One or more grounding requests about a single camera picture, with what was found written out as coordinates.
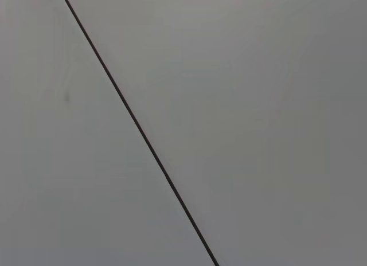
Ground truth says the thin black cable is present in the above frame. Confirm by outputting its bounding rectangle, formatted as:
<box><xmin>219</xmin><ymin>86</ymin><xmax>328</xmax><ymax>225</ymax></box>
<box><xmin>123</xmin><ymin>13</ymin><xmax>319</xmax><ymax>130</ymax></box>
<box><xmin>58</xmin><ymin>0</ymin><xmax>220</xmax><ymax>266</ymax></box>

